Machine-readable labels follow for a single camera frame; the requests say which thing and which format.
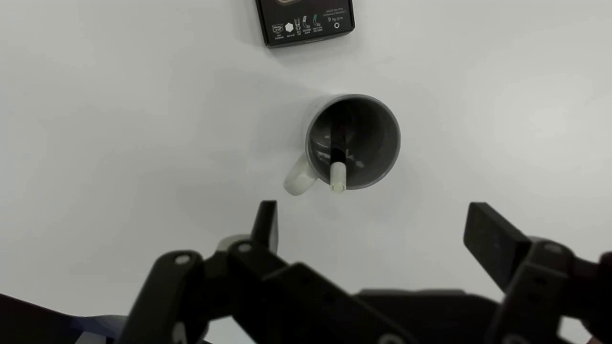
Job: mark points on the white black marker pen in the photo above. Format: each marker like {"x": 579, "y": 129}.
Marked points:
{"x": 336, "y": 181}

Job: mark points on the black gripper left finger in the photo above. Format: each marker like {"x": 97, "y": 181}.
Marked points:
{"x": 271, "y": 301}

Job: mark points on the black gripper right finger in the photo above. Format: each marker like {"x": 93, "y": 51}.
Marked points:
{"x": 541, "y": 280}

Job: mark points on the black flat tool box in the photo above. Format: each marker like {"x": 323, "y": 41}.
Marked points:
{"x": 302, "y": 22}

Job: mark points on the white ceramic mug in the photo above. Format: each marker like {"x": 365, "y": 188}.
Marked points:
{"x": 361, "y": 127}

